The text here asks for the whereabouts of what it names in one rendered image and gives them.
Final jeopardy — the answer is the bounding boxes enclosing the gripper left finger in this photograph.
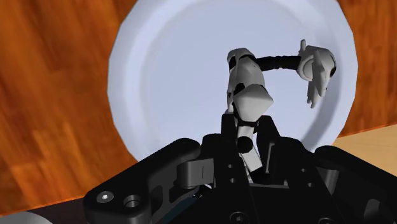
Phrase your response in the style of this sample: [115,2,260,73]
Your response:
[83,113,249,224]

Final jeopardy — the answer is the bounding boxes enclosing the white and black robot figure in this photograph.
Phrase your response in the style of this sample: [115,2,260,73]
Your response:
[225,39,337,174]

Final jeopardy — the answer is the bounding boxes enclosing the white round object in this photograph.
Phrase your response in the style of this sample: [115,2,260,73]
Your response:
[0,211,54,224]

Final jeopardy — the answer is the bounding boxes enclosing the white round plate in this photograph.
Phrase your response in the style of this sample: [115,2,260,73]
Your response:
[106,0,359,163]

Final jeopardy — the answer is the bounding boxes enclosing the brown wooden table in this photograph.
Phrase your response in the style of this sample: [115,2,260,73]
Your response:
[0,0,397,218]

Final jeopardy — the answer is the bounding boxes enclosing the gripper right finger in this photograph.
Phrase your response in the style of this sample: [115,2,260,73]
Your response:
[256,115,397,224]

